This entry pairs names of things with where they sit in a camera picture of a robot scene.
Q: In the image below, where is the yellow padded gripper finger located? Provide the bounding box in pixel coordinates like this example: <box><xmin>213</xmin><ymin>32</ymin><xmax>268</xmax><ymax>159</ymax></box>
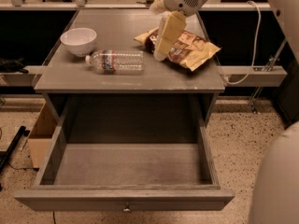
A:
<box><xmin>153</xmin><ymin>11</ymin><xmax>186</xmax><ymax>61</ymax></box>
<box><xmin>149</xmin><ymin>0</ymin><xmax>168</xmax><ymax>14</ymax></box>

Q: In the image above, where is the brown yellow chip bag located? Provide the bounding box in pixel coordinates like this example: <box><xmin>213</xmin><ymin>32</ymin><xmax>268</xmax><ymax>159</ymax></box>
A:
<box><xmin>135</xmin><ymin>28</ymin><xmax>221</xmax><ymax>72</ymax></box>

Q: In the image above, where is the black object on rail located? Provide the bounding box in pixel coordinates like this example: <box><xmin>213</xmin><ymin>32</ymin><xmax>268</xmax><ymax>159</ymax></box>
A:
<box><xmin>0</xmin><ymin>58</ymin><xmax>29</xmax><ymax>74</ymax></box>

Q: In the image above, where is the cardboard box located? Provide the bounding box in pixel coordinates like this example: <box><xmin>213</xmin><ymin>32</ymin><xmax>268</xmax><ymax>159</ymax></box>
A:
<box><xmin>27</xmin><ymin>104</ymin><xmax>57</xmax><ymax>169</ymax></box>

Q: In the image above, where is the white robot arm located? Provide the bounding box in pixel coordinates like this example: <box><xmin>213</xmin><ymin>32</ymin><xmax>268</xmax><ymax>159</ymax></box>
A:
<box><xmin>150</xmin><ymin>0</ymin><xmax>299</xmax><ymax>224</ymax></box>

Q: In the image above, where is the white ceramic bowl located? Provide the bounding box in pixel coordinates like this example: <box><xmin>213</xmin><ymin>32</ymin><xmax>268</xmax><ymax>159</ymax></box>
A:
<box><xmin>60</xmin><ymin>28</ymin><xmax>97</xmax><ymax>57</ymax></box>

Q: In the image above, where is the clear plastic water bottle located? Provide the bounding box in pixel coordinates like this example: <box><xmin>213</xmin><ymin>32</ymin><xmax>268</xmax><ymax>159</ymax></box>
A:
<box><xmin>85</xmin><ymin>49</ymin><xmax>144</xmax><ymax>76</ymax></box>

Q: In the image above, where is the metal drawer knob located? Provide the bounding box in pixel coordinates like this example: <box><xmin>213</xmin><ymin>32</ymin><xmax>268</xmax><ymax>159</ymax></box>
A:
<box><xmin>122</xmin><ymin>204</ymin><xmax>132</xmax><ymax>214</ymax></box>

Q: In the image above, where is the grey metal rail frame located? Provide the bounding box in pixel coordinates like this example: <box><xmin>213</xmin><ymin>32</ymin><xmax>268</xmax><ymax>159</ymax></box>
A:
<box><xmin>1</xmin><ymin>0</ymin><xmax>288</xmax><ymax>87</ymax></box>

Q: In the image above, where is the white cable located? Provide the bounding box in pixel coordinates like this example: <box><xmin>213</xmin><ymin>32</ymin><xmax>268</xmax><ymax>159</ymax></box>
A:
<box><xmin>222</xmin><ymin>0</ymin><xmax>263</xmax><ymax>86</ymax></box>

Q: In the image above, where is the open grey top drawer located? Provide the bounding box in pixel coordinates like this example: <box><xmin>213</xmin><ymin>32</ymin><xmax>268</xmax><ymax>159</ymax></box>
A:
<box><xmin>14</xmin><ymin>94</ymin><xmax>235</xmax><ymax>212</ymax></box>

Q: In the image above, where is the grey wooden cabinet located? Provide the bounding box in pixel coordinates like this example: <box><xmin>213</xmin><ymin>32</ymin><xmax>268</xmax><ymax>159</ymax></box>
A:
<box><xmin>35</xmin><ymin>8</ymin><xmax>224</xmax><ymax>119</ymax></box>

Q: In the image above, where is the black stand leg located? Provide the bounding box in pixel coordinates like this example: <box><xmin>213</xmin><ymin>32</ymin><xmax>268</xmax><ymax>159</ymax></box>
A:
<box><xmin>0</xmin><ymin>126</ymin><xmax>27</xmax><ymax>173</ymax></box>

